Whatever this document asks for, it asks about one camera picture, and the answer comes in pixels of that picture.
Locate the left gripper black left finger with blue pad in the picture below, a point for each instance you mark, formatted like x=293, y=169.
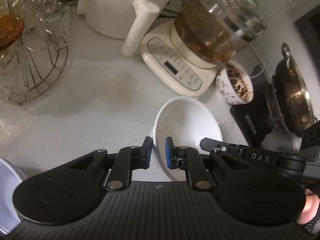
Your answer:
x=121, y=165

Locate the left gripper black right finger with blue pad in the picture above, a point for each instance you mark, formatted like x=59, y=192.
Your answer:
x=198, y=168

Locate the white ceramic bowl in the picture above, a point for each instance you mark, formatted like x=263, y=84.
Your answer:
x=187, y=121

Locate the translucent plastic bowl front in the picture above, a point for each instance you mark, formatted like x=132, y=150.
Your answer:
x=10, y=178

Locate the person's right hand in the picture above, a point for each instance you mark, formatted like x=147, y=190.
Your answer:
x=309, y=218

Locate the speckled bowl with tea leaves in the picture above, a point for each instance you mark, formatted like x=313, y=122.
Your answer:
x=234, y=84

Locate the dark wok on stove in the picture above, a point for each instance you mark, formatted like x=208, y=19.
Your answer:
x=287, y=97

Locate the glass kettle on white base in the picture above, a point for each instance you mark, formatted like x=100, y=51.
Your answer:
x=187, y=52

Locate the white electric cooking pot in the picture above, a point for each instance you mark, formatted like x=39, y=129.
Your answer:
x=113, y=18

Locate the wire rack with glass cups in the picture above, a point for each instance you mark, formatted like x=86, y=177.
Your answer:
x=34, y=49

